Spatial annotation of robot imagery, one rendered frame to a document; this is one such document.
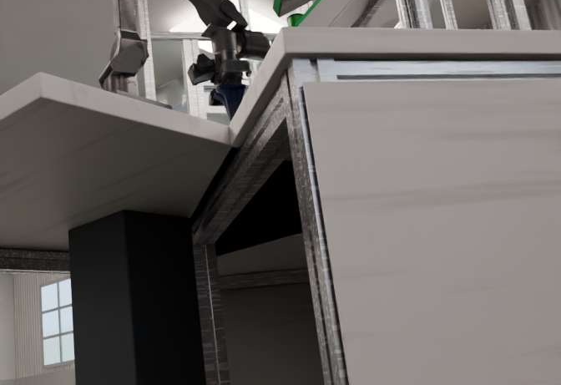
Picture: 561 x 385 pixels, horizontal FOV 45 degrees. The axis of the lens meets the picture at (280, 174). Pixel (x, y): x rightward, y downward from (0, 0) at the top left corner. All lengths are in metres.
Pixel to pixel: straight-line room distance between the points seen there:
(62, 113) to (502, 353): 0.52
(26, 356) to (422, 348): 9.14
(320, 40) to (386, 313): 0.28
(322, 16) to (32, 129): 0.46
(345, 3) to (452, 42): 0.33
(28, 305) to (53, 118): 8.91
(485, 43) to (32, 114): 0.50
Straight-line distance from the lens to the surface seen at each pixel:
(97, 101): 0.79
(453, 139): 0.73
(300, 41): 0.70
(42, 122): 0.81
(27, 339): 9.67
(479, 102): 0.76
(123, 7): 1.47
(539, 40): 0.84
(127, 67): 1.38
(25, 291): 9.77
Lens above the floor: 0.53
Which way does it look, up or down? 16 degrees up
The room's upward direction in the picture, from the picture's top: 8 degrees counter-clockwise
